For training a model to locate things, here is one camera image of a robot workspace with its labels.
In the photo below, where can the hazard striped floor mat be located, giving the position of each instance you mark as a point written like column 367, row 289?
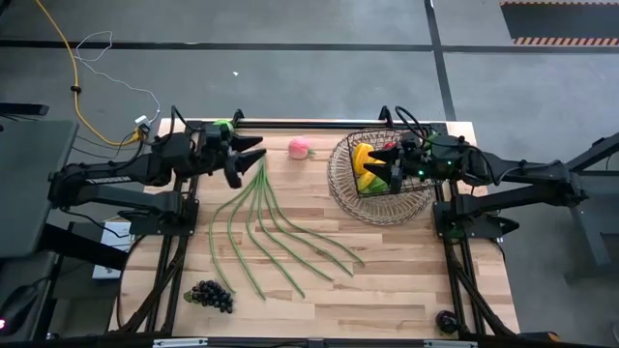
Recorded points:
column 556, row 21

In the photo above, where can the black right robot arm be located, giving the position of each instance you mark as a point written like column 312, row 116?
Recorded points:
column 532, row 174

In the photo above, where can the black slanted beam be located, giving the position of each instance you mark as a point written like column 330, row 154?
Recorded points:
column 82, row 246

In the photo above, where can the black computer mouse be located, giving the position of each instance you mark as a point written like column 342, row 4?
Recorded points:
column 17, row 304

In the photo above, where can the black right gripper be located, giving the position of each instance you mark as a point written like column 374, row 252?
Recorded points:
column 416, row 159

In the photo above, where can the silver metal bracket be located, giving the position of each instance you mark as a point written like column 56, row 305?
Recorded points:
column 181, row 342
column 450, row 344

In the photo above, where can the grey desk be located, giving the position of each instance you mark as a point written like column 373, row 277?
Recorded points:
column 29, row 183

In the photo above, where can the red bell pepper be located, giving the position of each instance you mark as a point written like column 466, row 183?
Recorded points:
column 389, row 145

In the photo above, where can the long green bean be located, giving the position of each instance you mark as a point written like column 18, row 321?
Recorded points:
column 280, row 270
column 237, row 256
column 314, row 246
column 300, row 256
column 329, row 241
column 212, row 241

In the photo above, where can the pink peach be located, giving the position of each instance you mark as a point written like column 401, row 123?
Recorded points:
column 298, row 148

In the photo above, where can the yellow lemon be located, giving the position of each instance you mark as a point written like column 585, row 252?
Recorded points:
column 366, row 181

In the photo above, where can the black desk frame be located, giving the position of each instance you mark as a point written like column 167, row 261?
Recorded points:
column 590, row 232

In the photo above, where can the bright green apple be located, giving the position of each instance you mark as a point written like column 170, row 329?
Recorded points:
column 223, row 123

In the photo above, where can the black floor bar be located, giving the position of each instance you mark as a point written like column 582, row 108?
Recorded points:
column 24, row 109

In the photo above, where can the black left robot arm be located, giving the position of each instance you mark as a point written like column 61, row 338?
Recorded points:
column 121, row 174

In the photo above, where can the small white charger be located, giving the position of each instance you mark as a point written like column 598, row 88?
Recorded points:
column 141, row 119

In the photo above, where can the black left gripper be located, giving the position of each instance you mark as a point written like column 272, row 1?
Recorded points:
column 215, row 150

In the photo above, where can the black grape bunch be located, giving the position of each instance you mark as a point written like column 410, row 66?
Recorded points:
column 213, row 295

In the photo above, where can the white box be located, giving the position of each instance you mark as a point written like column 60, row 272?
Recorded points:
column 113, row 241

